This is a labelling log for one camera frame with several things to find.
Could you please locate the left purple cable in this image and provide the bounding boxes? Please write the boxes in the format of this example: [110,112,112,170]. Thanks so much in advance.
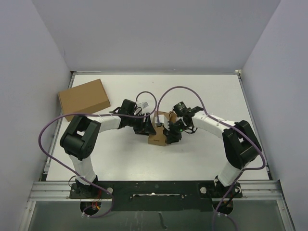
[38,90,158,218]

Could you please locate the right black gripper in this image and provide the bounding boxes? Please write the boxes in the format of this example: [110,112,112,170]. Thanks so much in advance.
[163,119,190,144]

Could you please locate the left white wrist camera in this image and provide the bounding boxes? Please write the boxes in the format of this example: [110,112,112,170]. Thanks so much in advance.
[136,101,149,110]

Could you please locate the closed brown cardboard box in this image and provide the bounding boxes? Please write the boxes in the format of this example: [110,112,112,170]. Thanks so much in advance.
[58,79,111,122]

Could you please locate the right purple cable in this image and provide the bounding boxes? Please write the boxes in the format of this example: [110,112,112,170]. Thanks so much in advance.
[155,86,267,231]

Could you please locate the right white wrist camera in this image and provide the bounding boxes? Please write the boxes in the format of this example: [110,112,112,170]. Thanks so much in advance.
[155,114,169,130]

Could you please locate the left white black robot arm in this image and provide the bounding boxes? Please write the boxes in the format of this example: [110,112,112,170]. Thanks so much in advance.
[60,99,156,198]

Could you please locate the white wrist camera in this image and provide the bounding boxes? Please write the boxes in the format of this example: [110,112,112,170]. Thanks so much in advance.
[136,101,149,110]
[155,114,169,130]

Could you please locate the purple cable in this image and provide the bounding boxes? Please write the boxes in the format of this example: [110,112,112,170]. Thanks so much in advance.
[38,90,158,218]
[155,86,267,231]

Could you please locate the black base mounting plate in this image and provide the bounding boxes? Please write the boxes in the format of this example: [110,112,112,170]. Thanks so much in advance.
[69,180,243,215]

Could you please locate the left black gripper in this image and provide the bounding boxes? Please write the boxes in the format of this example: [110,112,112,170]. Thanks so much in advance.
[127,112,155,135]

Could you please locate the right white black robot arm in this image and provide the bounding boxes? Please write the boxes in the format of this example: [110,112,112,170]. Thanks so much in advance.
[163,102,261,197]

